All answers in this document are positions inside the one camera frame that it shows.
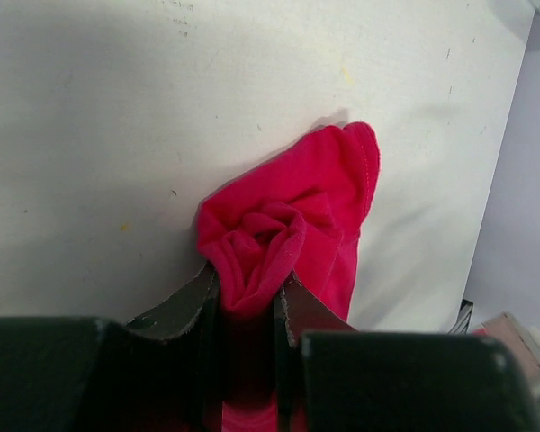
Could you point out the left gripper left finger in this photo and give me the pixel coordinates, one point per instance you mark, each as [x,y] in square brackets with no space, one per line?
[154,373]

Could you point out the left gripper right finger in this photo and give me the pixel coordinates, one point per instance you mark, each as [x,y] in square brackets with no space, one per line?
[332,377]

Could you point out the crimson red t shirt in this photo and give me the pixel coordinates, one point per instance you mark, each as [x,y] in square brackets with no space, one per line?
[300,213]

